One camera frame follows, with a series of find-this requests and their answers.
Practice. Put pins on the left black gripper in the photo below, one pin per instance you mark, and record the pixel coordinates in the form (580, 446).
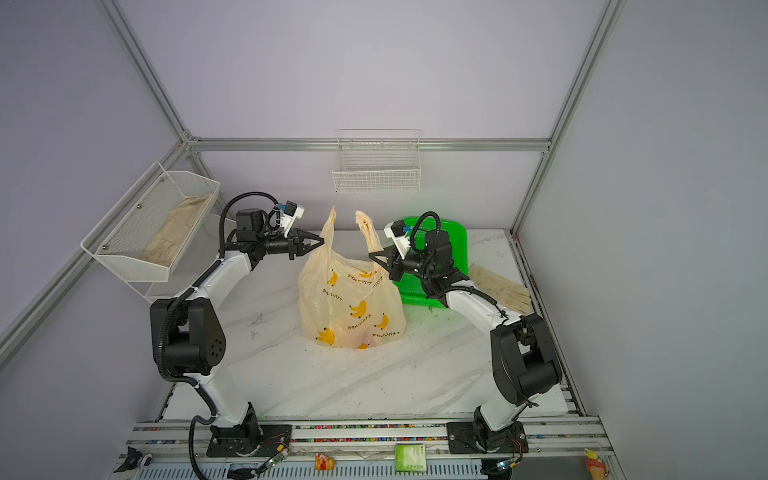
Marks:
(293, 243)

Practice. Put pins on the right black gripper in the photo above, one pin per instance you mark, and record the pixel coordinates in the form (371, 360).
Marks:
(395, 261)

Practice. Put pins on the translucent beige plastic bag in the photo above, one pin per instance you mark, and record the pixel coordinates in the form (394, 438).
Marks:
(347, 303)

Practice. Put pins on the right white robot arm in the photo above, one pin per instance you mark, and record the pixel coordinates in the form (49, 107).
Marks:
(524, 359)

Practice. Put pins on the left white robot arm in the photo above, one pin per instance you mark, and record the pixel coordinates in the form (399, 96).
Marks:
(188, 340)

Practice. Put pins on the green plastic basket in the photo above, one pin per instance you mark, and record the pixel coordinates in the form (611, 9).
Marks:
(409, 286)

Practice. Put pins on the white lower mesh shelf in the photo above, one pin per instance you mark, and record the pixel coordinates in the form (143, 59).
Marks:
(199, 255)

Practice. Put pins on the white mesh shelf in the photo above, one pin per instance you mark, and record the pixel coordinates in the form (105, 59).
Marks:
(199, 255)
(118, 240)

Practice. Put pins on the white upper mesh shelf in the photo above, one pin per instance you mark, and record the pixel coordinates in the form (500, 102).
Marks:
(118, 240)

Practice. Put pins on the small orange toy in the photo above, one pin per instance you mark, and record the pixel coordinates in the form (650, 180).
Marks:
(324, 463)

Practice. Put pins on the yellow red toy figure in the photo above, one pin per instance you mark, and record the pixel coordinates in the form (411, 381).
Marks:
(595, 466)

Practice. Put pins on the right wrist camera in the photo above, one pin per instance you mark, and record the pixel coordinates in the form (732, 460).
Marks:
(399, 232)

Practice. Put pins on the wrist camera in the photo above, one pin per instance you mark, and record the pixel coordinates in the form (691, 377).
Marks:
(289, 213)
(399, 232)

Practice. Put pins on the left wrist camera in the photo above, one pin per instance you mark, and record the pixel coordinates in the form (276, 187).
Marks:
(289, 213)

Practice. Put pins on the white wire wall basket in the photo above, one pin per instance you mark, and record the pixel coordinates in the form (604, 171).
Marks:
(377, 161)

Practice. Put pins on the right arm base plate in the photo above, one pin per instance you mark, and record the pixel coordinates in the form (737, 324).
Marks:
(474, 438)

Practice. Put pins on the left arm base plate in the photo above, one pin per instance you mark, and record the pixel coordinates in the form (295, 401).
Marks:
(262, 441)

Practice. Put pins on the green box on rail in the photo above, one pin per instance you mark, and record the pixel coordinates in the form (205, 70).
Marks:
(410, 458)

